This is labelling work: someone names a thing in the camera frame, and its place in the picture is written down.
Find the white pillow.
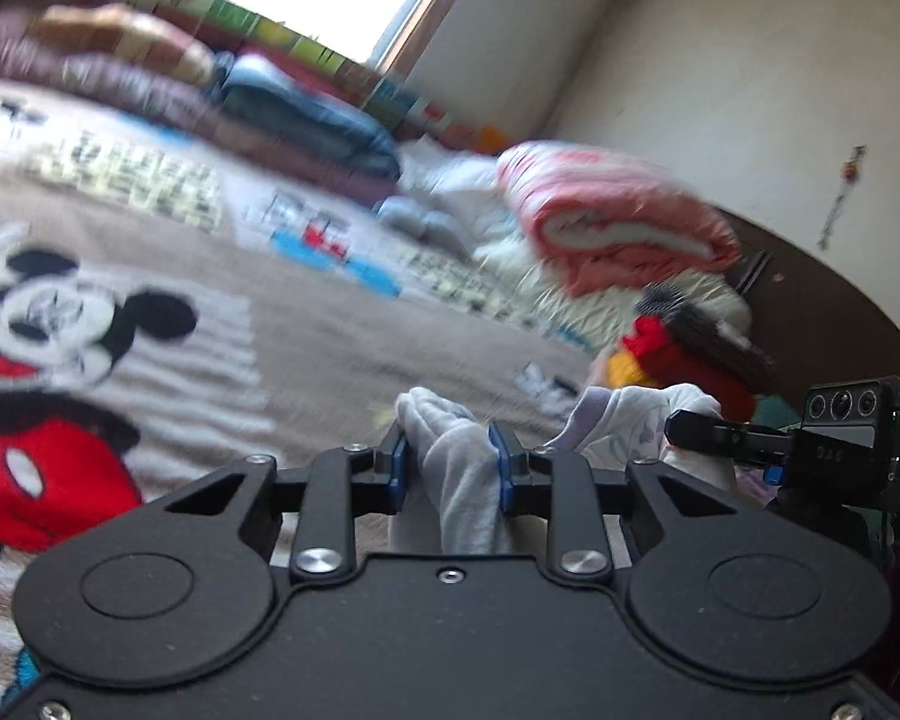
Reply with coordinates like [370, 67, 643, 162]
[397, 139, 511, 218]

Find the dark wooden headboard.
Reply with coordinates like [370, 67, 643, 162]
[720, 206, 900, 421]

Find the white quilt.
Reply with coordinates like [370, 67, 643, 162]
[472, 225, 751, 361]

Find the black striped folded garment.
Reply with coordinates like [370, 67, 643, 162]
[637, 285, 781, 391]

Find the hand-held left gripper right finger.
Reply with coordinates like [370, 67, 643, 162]
[489, 420, 745, 586]

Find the pink rolled quilt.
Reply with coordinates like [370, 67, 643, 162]
[495, 141, 743, 297]

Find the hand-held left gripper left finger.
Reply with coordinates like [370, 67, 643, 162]
[163, 435, 410, 586]

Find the colourful foam play mat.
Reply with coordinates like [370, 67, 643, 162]
[82, 0, 511, 155]

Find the light blue plush toy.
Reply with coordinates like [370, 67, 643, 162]
[375, 195, 481, 260]

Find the brown curtain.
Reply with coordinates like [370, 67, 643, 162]
[375, 0, 488, 80]

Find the yellow patterned pillow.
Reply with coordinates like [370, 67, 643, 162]
[26, 4, 218, 87]

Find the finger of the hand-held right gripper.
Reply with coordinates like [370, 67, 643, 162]
[664, 409, 796, 467]

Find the cartoon mouse printed blanket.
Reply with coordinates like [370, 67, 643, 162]
[0, 79, 608, 713]

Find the hanging wall ornament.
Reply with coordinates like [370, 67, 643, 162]
[817, 142, 867, 248]

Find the white garment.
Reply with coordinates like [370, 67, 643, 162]
[386, 384, 740, 556]

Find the yellow folded garment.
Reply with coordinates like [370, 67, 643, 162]
[604, 349, 672, 391]

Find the purple quilt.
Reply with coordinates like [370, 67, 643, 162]
[0, 7, 398, 203]

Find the red folded garment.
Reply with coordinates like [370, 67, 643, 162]
[622, 315, 755, 421]

